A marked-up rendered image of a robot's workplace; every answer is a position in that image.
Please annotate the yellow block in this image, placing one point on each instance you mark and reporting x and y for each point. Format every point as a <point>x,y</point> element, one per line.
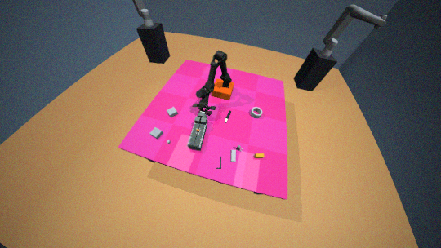
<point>259,155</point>

